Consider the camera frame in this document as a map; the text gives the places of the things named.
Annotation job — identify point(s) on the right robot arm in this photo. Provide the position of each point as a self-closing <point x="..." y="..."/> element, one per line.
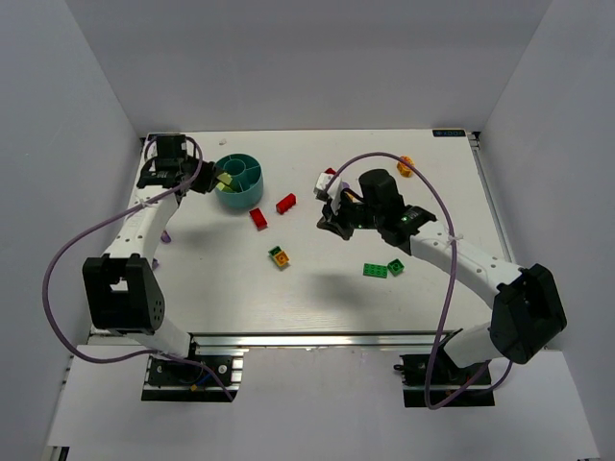
<point x="526" y="310"/>

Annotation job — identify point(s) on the aluminium right table rail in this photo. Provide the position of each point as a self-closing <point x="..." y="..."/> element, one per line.
<point x="474" y="141"/>

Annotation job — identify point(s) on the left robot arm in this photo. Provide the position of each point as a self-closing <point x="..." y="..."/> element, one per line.
<point x="123" y="294"/>

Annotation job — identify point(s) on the green flat lego plate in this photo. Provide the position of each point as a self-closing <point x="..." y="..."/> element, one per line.
<point x="375" y="270"/>

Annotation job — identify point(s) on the orange patterned round lego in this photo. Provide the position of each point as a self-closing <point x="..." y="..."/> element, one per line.
<point x="405" y="166"/>

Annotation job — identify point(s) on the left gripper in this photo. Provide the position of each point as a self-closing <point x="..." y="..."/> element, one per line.
<point x="205" y="176"/>

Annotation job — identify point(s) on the aluminium table rail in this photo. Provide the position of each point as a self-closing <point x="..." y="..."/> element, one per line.
<point x="474" y="141"/>
<point x="315" y="340"/>

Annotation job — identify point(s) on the teal divided round container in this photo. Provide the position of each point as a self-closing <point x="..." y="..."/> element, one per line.
<point x="247" y="178"/>

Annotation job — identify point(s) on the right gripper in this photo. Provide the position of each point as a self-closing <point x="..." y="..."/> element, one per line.
<point x="339" y="219"/>

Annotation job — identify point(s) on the orange square lego brick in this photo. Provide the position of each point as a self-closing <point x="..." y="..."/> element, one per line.
<point x="281" y="259"/>

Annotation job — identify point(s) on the aluminium front table rail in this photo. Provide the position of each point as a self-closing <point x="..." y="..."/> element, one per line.
<point x="315" y="340"/>

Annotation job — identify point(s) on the green small lego brick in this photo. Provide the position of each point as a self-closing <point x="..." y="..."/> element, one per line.
<point x="395" y="267"/>

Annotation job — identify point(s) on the right table logo sticker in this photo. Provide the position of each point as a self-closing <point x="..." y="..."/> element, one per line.
<point x="448" y="133"/>

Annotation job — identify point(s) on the light green square lego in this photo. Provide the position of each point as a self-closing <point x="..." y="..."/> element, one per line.
<point x="224" y="180"/>

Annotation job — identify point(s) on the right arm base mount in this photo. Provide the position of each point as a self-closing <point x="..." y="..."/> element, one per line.
<point x="412" y="369"/>

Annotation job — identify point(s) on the purple patterned lego brick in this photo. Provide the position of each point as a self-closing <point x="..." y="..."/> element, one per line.
<point x="165" y="237"/>

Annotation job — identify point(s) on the light green curved lego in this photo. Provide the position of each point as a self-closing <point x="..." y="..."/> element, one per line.
<point x="226" y="189"/>

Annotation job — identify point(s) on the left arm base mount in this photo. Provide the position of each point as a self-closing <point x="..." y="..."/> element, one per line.
<point x="170" y="381"/>

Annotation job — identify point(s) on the red flat lego brick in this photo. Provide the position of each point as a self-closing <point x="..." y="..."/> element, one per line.
<point x="258" y="219"/>

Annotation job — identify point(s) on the red long lego brick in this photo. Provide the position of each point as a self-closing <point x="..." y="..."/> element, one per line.
<point x="286" y="203"/>

